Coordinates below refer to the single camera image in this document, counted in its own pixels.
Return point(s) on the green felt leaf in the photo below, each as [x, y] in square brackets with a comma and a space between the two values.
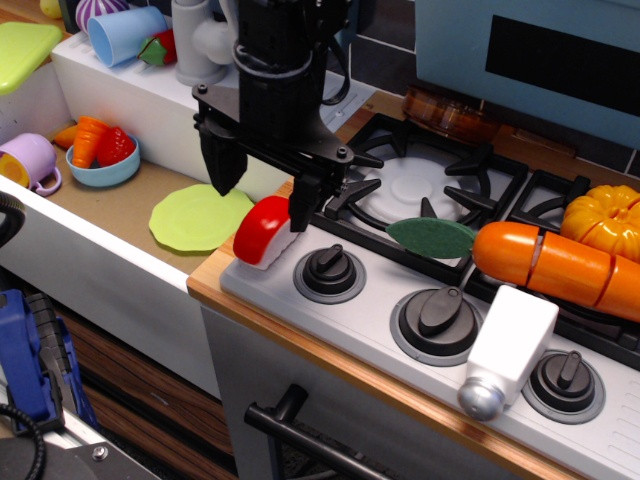
[432, 237]

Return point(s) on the light green plate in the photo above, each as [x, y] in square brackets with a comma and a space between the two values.
[198, 218]

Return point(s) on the right black burner grate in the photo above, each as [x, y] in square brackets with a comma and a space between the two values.
[542, 203]

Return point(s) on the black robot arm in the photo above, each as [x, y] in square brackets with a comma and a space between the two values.
[281, 56]

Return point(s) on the blue clamp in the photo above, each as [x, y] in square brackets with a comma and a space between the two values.
[39, 362]

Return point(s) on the purple toy mug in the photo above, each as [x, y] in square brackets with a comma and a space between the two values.
[30, 161]

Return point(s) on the light blue cup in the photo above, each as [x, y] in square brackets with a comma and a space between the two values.
[118, 37]

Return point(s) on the black oven handle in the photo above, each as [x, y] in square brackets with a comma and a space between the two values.
[279, 425]

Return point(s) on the middle black stove knob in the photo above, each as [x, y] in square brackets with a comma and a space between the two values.
[436, 327]

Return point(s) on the orange toy carrot piece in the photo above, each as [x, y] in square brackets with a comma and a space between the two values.
[86, 141]

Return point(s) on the orange transparent pot lid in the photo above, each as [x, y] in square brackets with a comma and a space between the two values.
[449, 117]

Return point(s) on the light blue microwave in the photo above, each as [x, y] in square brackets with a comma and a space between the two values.
[572, 63]

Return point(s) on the red white toy sushi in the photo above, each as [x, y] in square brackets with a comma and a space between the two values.
[265, 233]

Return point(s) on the purple striped toy ball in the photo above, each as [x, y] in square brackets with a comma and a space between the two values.
[87, 9]

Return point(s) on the left black stove knob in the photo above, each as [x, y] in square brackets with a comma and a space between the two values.
[330, 275]

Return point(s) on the red toy strawberry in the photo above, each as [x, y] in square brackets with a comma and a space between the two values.
[115, 145]

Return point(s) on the right black stove knob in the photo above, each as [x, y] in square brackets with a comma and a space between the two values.
[565, 388]

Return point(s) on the black burner grate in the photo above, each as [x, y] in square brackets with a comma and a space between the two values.
[403, 171]
[542, 203]

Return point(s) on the small orange toy piece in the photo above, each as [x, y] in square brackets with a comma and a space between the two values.
[66, 137]

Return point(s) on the white salt shaker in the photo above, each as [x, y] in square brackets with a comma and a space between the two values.
[516, 332]

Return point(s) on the red toy pepper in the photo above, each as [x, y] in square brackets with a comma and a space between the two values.
[159, 49]

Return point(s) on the grey toy faucet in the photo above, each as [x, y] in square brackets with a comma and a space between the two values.
[205, 33]

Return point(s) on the large orange toy carrot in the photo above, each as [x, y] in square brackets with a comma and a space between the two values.
[559, 267]

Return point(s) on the yellow toy pumpkin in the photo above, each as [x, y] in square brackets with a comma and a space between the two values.
[605, 218]

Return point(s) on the light blue bowl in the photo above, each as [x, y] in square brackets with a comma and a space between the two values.
[109, 176]

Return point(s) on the green cutting board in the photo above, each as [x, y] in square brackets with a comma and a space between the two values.
[24, 47]

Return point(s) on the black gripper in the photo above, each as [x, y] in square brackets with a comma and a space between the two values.
[278, 122]

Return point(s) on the black stove knob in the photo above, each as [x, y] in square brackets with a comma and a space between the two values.
[436, 327]
[565, 388]
[330, 275]

